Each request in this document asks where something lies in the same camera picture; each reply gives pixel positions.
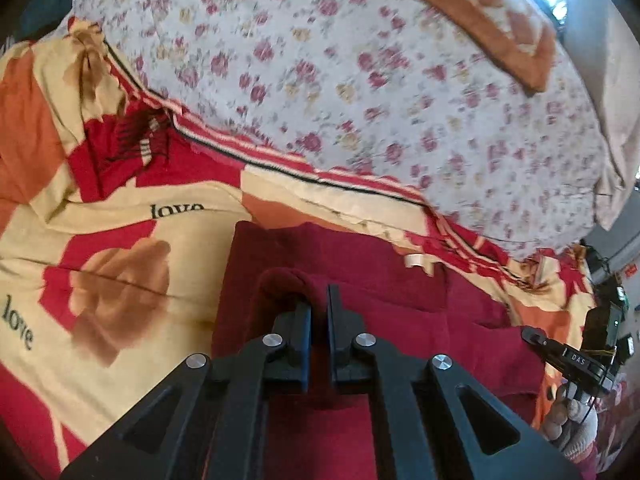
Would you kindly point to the red and cream printed blanket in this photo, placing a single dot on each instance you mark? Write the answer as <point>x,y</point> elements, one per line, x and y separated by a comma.
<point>125,240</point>

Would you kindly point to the brown checkered pillow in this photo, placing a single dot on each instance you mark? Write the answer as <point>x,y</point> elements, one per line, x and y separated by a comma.
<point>480,10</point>

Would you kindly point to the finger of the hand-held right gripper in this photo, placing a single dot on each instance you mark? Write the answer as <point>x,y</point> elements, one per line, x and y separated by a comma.
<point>537,337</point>

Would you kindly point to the beige cloth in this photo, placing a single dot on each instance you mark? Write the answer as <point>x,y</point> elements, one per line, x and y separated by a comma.
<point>610,110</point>

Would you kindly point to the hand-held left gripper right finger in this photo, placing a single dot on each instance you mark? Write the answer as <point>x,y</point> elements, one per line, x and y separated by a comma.
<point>342,345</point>

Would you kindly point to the person's right hand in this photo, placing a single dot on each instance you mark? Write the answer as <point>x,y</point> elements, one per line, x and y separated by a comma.
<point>570,425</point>

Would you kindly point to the maroon fleece garment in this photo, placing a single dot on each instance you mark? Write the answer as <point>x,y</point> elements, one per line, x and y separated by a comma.
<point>400,290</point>

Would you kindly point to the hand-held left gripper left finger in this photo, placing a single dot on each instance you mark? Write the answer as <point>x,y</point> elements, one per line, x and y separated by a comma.
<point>295,345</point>

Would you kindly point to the floral bed sheet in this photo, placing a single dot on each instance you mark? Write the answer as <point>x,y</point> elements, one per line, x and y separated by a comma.
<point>350,85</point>

